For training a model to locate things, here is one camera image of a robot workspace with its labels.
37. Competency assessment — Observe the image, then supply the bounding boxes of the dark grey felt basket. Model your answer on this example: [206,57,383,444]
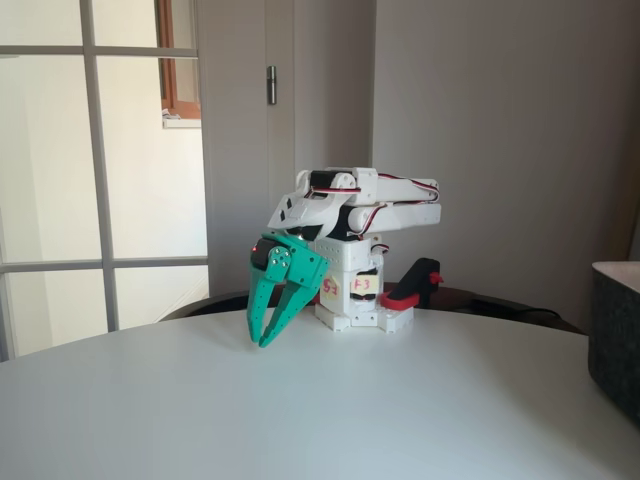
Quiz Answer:
[588,260,640,416]

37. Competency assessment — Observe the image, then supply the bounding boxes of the dark brown wooden chair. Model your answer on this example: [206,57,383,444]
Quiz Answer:
[158,292,251,324]
[429,287,586,335]

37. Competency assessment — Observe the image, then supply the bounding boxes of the black clamp with red trigger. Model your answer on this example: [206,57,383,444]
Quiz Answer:
[379,257,445,309]

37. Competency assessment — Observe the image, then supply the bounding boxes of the white glazed door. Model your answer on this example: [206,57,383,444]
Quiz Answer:
[0,0,211,361]

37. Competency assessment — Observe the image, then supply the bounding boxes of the red white black servo wire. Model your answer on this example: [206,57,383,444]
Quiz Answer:
[377,172,442,205]

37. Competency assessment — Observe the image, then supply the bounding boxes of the brown wooden window frame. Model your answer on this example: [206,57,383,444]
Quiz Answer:
[157,0,202,121]

